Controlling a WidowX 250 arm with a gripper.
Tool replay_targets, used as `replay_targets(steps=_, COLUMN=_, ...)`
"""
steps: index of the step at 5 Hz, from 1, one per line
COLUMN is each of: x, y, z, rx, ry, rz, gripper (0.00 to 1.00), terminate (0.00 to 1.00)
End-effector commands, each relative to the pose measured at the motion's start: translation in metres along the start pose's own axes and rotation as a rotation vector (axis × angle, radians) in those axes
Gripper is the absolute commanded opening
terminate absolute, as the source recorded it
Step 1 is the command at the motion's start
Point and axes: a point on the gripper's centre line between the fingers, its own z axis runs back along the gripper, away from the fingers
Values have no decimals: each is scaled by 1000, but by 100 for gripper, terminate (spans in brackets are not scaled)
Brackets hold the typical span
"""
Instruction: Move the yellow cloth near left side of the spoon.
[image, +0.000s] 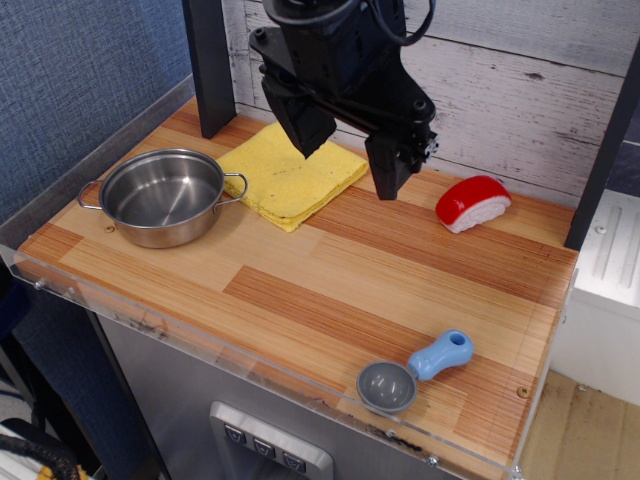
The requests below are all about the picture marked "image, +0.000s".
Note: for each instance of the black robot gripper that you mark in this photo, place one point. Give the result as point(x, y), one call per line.
point(330, 61)

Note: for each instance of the clear acrylic front guard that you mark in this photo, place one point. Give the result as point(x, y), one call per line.
point(303, 323)

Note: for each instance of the silver button control panel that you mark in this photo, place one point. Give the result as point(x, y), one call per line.
point(238, 428)

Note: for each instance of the blue grey toy spoon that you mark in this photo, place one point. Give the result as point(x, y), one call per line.
point(391, 388)

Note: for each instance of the yellow cloth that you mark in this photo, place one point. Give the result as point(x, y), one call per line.
point(283, 185)

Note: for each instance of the red white toy sushi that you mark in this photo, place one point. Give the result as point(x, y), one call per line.
point(472, 202)

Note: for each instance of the stainless steel pot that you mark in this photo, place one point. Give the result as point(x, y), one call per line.
point(164, 198)

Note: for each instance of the black left vertical post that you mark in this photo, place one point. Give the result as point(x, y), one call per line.
point(210, 62)

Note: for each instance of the white aluminium block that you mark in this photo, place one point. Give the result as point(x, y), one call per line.
point(597, 343)

